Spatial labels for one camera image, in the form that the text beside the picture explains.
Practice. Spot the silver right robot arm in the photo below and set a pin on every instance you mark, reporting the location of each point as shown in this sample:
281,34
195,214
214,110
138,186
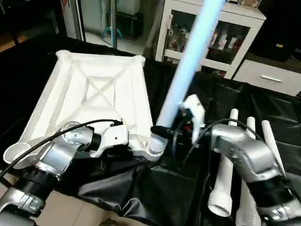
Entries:
254,160

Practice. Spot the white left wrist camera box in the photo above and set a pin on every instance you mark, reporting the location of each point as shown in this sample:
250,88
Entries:
113,139

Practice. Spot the white drawer unit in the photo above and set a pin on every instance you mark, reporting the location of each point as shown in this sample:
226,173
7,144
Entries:
270,77

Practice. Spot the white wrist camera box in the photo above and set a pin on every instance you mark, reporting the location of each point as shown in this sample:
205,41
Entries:
194,113
113,139

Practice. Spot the white plastic table top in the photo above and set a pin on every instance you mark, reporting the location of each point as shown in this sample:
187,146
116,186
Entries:
94,89

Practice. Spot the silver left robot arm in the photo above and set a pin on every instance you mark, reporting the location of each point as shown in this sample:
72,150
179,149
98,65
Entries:
51,162

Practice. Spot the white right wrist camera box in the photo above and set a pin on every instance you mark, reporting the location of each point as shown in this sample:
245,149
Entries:
194,113

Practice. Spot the white plastic table leg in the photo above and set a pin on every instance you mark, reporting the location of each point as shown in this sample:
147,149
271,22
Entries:
275,146
247,212
223,188
188,61

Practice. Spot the blue floor stand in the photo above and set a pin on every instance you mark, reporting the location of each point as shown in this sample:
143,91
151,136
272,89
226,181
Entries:
112,33

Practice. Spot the black work mat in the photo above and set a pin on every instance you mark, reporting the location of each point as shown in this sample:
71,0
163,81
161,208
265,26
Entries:
141,188

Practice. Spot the large black box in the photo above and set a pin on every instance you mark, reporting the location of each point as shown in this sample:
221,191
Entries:
280,28

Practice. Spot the white glass-door cabinet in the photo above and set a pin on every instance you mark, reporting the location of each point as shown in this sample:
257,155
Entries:
230,37

